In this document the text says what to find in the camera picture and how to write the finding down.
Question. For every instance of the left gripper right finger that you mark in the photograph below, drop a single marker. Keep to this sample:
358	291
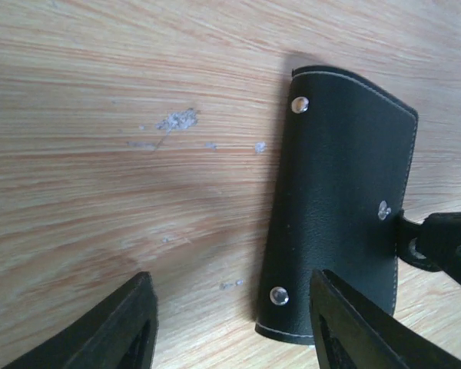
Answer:
350	331

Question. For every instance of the black leather card holder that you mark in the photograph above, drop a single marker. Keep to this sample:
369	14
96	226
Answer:
345	160

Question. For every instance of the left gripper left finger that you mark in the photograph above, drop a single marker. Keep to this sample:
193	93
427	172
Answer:
118	332

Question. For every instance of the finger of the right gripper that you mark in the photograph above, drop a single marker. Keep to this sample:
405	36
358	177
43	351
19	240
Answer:
440	242

